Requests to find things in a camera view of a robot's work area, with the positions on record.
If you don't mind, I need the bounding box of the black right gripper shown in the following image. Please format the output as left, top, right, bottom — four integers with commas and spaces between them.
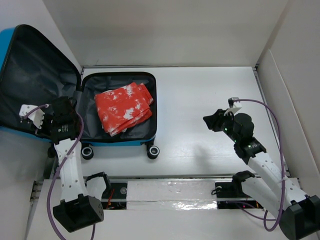
202, 108, 240, 144

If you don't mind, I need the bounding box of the blue kids suitcase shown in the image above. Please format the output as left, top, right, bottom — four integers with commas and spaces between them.
0, 24, 160, 159

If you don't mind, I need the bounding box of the red white patterned cloth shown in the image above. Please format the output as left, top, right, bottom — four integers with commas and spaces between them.
94, 82, 155, 137

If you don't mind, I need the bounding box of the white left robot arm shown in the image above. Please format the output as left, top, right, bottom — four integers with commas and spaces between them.
46, 96, 112, 233

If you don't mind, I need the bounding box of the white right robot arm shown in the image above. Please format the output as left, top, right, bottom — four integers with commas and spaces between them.
203, 109, 320, 240

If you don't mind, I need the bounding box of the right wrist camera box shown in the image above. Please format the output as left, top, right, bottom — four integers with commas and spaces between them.
224, 97, 242, 116

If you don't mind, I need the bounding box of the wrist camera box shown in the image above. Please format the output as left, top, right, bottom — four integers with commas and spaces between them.
19, 103, 50, 130
224, 97, 242, 116

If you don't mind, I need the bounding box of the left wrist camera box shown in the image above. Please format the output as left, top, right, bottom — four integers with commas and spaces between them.
19, 103, 50, 130

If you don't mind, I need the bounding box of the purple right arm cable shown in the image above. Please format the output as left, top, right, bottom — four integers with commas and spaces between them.
234, 99, 286, 232

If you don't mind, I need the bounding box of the aluminium table rail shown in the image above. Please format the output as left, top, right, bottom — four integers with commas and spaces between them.
35, 178, 265, 217

